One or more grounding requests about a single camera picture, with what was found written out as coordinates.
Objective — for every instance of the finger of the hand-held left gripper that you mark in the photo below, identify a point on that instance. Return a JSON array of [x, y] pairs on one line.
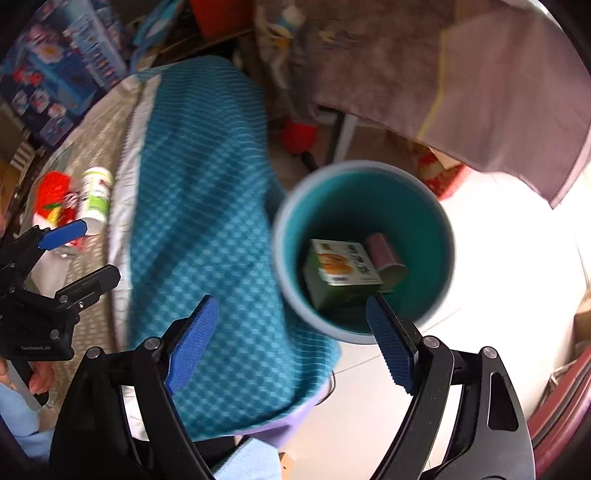
[[64, 233], [90, 284]]

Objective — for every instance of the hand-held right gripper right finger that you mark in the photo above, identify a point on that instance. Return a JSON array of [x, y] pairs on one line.
[[390, 344]]

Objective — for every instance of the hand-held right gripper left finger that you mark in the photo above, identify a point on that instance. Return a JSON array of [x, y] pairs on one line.
[[191, 344]]

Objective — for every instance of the red snack packet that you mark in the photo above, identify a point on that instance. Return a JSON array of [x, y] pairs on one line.
[[53, 189]]

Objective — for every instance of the white bottle with green label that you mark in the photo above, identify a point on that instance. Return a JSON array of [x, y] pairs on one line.
[[97, 194]]

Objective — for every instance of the green printed carton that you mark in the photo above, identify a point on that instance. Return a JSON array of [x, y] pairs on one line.
[[337, 270]]

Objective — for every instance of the pink paper cup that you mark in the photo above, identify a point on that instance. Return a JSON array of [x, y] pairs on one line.
[[384, 251]]

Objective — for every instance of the teal plastic bin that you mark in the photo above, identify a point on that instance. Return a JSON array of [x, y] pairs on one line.
[[415, 221]]

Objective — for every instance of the person's left forearm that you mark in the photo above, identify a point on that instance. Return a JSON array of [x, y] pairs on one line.
[[18, 424]]

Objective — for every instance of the person's left hand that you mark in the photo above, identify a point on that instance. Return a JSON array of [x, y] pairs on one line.
[[41, 376]]

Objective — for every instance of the beige patterned bed sheet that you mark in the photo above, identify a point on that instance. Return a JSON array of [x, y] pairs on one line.
[[104, 134]]

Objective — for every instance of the lavender cloth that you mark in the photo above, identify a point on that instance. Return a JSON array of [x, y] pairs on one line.
[[281, 427]]

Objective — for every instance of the light blue clothing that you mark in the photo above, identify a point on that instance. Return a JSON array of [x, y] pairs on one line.
[[249, 461]]

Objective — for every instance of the teal checkered blanket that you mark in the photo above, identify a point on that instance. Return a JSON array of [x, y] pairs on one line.
[[198, 184]]

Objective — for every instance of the blue printed box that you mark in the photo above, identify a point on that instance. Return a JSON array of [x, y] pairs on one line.
[[55, 69]]

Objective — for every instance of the red patterned box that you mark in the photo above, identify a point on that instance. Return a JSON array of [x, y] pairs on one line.
[[441, 177]]

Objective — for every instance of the dark red basin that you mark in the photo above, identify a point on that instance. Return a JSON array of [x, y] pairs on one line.
[[561, 401]]

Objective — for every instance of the blue printed bag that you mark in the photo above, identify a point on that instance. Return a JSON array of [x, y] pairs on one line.
[[157, 27]]

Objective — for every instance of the small red plastic object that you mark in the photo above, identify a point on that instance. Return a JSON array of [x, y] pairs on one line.
[[300, 136]]

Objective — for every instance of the red plastic container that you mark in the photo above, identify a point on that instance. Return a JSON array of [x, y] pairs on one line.
[[219, 18]]

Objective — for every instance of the purple hanging cloth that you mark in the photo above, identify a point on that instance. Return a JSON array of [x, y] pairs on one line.
[[392, 69]]

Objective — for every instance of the white metal frame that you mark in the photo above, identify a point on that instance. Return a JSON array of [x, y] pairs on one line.
[[344, 134]]

